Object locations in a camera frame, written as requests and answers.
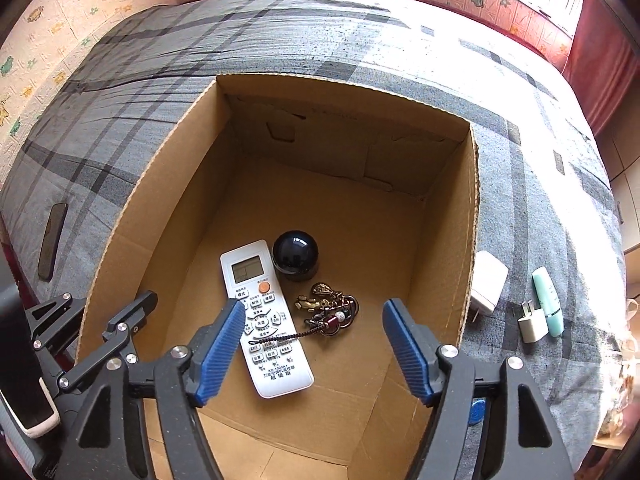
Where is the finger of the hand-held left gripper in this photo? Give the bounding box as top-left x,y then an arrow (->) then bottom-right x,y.
56,290 -> 159,395
25,292 -> 87,378

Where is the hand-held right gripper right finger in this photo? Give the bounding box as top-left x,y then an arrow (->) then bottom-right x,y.
381,298 -> 575,480

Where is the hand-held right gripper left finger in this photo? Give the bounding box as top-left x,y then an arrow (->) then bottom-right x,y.
64,298 -> 247,480

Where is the white remote control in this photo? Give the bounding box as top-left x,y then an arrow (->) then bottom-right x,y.
220,240 -> 315,400

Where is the metal keychain with charms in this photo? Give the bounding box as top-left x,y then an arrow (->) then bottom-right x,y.
248,282 -> 360,348

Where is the large white charger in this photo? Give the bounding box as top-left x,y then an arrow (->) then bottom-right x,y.
469,250 -> 509,322

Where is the black dome-shaped gadget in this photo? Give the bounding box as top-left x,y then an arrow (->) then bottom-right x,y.
271,230 -> 320,282

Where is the small cream charger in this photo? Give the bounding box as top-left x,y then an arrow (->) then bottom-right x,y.
517,300 -> 549,344

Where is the cardboard box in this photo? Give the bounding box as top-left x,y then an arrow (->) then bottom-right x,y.
75,74 -> 482,480

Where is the mint green tube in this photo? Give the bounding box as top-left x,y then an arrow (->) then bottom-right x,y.
531,266 -> 565,337

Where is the black smartphone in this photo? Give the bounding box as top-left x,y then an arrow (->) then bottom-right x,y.
37,202 -> 68,281

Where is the white plastic bag red print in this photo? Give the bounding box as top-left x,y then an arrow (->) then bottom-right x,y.
620,297 -> 640,361

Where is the grey plaid bed sheet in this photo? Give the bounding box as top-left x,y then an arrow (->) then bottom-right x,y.
0,0 -> 631,466

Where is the cream wardrobe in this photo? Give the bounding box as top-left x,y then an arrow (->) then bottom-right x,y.
600,125 -> 640,241

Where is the red curtain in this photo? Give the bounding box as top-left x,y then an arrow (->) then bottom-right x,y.
562,0 -> 640,136

